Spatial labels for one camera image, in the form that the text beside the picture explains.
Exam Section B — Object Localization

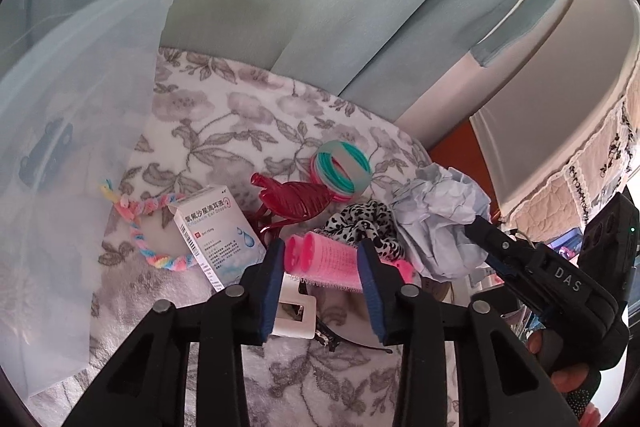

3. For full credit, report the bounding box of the pastel braided hair tie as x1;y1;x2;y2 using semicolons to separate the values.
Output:
100;178;213;275

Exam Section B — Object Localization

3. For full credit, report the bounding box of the white medicine box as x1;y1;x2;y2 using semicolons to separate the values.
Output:
167;185;267;293

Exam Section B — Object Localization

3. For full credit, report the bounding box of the bundle of teal pink hair ties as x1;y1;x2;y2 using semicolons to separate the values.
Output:
310;139;373;202

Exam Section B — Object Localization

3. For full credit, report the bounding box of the white bed sheet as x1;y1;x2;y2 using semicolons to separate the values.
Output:
470;0;640;218

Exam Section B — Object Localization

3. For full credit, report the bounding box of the pale blue paper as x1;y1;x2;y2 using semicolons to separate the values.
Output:
389;163;493;283

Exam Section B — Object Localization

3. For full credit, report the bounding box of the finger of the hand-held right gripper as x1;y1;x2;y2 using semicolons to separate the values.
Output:
464;215;540;262
482;252;536;297

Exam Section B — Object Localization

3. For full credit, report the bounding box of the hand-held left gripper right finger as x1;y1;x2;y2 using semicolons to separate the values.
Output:
356;238;561;427

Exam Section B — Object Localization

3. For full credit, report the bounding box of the red hair claw clip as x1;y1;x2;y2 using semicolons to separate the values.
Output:
250;172;336;248

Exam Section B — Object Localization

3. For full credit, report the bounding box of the black white spotted scrunchie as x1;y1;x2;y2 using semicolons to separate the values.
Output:
320;201;406;263

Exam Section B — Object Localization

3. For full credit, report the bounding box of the person's right hand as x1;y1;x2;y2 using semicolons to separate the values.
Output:
525;329;603;427

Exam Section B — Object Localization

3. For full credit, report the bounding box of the brown wooden bed frame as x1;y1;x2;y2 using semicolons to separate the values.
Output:
430;117;503;220

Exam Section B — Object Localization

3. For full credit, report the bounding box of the pink hair roller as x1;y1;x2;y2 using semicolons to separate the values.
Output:
284;231;416;294

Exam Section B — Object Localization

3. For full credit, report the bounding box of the beige quilt with lace trim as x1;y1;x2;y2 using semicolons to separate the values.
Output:
500;99;640;253

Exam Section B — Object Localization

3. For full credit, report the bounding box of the clear plastic container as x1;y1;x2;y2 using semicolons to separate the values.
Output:
0;0;201;400

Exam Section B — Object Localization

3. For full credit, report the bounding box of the black decorated headband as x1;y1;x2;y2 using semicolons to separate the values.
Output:
299;279;396;355

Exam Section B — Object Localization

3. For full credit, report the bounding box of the dark blue small object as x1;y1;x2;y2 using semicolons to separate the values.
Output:
19;119;75;185

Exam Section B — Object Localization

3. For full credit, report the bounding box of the grey floral blanket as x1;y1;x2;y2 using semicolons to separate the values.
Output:
30;47;481;427

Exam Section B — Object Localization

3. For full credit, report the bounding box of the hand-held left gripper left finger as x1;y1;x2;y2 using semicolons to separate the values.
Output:
65;237;288;427

